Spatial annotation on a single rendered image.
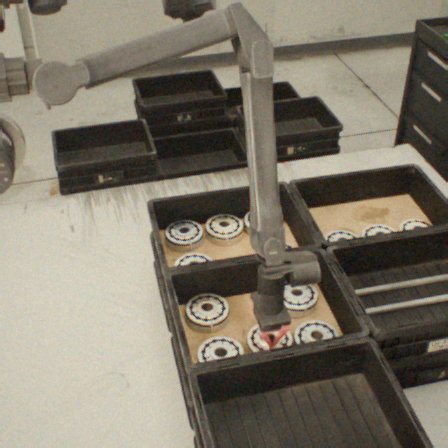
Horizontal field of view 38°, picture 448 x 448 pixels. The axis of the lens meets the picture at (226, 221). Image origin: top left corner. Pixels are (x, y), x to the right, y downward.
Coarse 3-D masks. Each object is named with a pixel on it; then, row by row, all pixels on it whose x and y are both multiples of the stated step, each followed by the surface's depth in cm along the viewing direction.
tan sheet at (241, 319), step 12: (228, 300) 161; (240, 300) 161; (324, 300) 161; (240, 312) 157; (324, 312) 157; (228, 324) 154; (240, 324) 154; (252, 324) 154; (336, 324) 154; (192, 336) 151; (204, 336) 151; (228, 336) 151; (240, 336) 151; (192, 348) 148
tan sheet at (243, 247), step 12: (204, 228) 183; (288, 228) 183; (204, 240) 179; (240, 240) 179; (288, 240) 179; (168, 252) 175; (180, 252) 175; (192, 252) 175; (204, 252) 175; (216, 252) 175; (228, 252) 175; (240, 252) 175; (252, 252) 175; (168, 264) 171
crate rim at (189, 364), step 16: (176, 272) 154; (192, 272) 154; (336, 272) 154; (176, 304) 146; (352, 304) 146; (176, 320) 142; (336, 336) 138; (352, 336) 138; (368, 336) 139; (256, 352) 135; (272, 352) 135; (192, 368) 131
